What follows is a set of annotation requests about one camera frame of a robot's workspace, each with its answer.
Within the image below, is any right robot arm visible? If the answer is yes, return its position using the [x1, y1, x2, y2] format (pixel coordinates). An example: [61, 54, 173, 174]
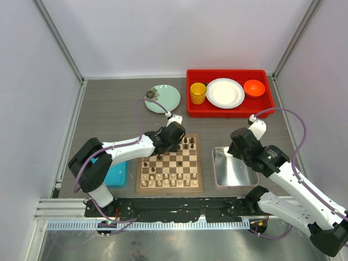
[228, 127, 347, 257]

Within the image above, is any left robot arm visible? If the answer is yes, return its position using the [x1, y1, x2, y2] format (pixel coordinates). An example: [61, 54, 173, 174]
[68, 122, 185, 217]

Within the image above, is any wooden chess board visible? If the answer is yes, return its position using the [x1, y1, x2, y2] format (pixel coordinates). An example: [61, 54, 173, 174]
[136, 134, 203, 194]

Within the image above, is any silver metal tray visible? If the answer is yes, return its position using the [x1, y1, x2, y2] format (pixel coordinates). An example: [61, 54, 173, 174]
[212, 147, 259, 190]

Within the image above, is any mint green flower plate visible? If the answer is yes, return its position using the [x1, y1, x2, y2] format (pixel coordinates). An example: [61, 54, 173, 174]
[144, 84, 181, 112]

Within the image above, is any yellow plastic cup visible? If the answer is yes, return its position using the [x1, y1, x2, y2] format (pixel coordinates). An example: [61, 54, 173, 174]
[190, 83, 207, 105]

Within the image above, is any blue plastic tray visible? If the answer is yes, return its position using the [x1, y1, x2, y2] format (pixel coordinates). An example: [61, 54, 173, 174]
[104, 162, 128, 188]

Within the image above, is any red plastic bin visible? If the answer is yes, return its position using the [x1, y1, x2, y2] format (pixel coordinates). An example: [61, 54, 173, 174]
[186, 69, 274, 118]

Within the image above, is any orange plastic bowl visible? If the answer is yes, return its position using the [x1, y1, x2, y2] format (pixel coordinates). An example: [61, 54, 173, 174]
[243, 79, 265, 98]

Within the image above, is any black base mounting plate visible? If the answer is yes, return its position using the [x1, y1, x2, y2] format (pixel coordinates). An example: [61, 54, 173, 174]
[102, 197, 270, 223]

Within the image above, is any white paper plate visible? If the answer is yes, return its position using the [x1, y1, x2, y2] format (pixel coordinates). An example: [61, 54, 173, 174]
[206, 78, 245, 109]

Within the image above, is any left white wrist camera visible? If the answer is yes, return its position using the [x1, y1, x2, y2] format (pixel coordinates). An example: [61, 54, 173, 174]
[165, 111, 183, 126]

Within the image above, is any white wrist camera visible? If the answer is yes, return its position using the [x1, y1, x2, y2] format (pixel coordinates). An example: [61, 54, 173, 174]
[248, 114, 267, 140]
[165, 111, 183, 126]

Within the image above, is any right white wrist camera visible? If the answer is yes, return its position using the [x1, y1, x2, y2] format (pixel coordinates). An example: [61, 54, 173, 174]
[248, 114, 267, 140]

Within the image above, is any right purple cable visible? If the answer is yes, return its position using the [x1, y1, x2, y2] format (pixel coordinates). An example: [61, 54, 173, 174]
[250, 108, 348, 248]

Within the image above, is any purple cable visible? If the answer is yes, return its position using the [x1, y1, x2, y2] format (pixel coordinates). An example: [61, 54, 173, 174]
[250, 108, 348, 248]
[73, 98, 172, 235]

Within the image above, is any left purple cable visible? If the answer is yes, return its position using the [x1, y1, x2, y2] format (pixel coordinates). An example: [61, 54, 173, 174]
[73, 98, 172, 235]

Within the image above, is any aluminium frame rail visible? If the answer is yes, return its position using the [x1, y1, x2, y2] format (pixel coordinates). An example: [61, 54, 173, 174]
[34, 195, 332, 221]

